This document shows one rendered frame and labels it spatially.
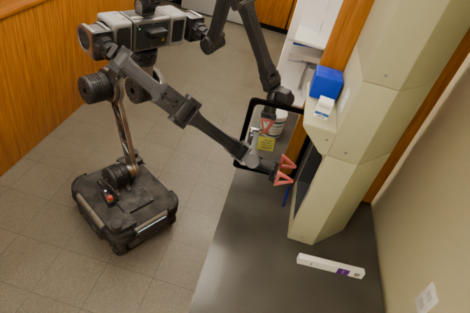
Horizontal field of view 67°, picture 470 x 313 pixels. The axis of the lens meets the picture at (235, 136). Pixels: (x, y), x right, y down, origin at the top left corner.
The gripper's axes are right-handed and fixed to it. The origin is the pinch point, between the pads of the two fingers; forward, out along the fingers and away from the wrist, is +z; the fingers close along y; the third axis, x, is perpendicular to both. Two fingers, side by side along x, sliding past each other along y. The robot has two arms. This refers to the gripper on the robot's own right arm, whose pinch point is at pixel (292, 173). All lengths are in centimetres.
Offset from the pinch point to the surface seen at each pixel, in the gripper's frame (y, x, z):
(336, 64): 23.8, -40.8, 3.4
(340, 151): -12.6, -25.7, 11.2
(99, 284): -13, 116, -86
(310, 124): -12.4, -32.4, -1.6
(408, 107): -4, -43, 27
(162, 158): 106, 114, -99
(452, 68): 25, -50, 44
